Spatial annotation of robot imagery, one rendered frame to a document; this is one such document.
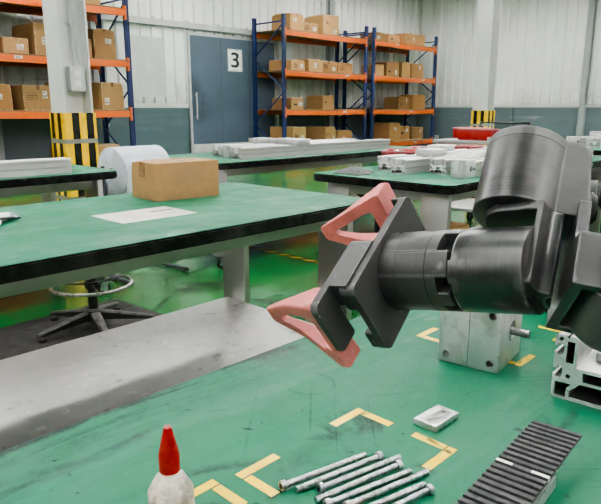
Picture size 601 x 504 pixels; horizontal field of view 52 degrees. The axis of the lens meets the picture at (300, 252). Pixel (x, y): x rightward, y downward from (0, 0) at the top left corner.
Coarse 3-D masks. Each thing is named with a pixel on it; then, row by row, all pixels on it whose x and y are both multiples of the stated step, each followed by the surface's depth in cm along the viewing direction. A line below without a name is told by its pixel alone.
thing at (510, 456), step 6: (504, 450) 61; (504, 456) 60; (510, 456) 60; (516, 456) 60; (522, 456) 60; (516, 462) 59; (522, 462) 59; (528, 462) 59; (534, 462) 59; (540, 462) 59; (528, 468) 58; (534, 468) 58; (540, 468) 58; (546, 468) 58; (552, 468) 58; (546, 474) 57; (552, 474) 57
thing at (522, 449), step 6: (510, 444) 62; (516, 444) 62; (522, 444) 62; (510, 450) 61; (516, 450) 61; (522, 450) 61; (528, 450) 61; (534, 450) 61; (540, 450) 61; (528, 456) 60; (534, 456) 60; (540, 456) 60; (546, 456) 60; (552, 456) 60; (558, 456) 60; (546, 462) 59; (552, 462) 59; (558, 462) 59; (558, 468) 58
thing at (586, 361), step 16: (560, 336) 78; (560, 352) 79; (576, 352) 77; (592, 352) 82; (560, 368) 81; (576, 368) 77; (592, 368) 77; (560, 384) 82; (576, 384) 78; (592, 384) 76; (576, 400) 78; (592, 400) 78
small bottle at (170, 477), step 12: (168, 432) 48; (168, 444) 48; (168, 456) 48; (168, 468) 49; (156, 480) 49; (168, 480) 49; (180, 480) 49; (156, 492) 49; (168, 492) 48; (180, 492) 49; (192, 492) 50
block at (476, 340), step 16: (448, 320) 89; (464, 320) 88; (480, 320) 86; (496, 320) 85; (512, 320) 89; (448, 336) 90; (464, 336) 88; (480, 336) 87; (496, 336) 85; (512, 336) 91; (528, 336) 88; (448, 352) 92; (464, 352) 89; (480, 352) 87; (496, 352) 86; (512, 352) 91; (480, 368) 88; (496, 368) 86
